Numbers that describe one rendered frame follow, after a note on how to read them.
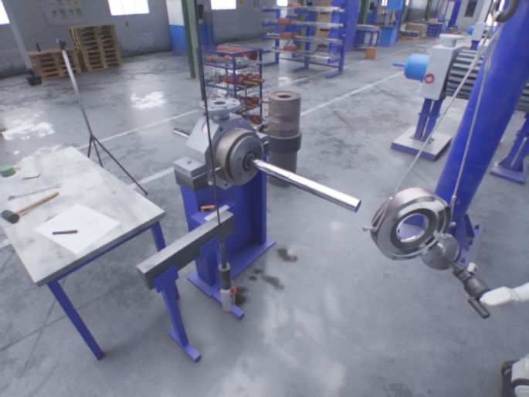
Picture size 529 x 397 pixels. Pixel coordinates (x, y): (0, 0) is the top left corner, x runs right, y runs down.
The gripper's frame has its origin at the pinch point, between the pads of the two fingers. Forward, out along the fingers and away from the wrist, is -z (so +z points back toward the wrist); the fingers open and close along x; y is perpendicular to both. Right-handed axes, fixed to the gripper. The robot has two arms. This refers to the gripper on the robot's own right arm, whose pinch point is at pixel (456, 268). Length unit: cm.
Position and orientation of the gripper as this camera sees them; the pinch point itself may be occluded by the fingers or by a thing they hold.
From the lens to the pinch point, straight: 174.7
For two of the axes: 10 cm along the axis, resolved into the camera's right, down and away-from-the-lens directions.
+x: -7.6, -5.0, -4.2
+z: 1.5, 5.0, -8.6
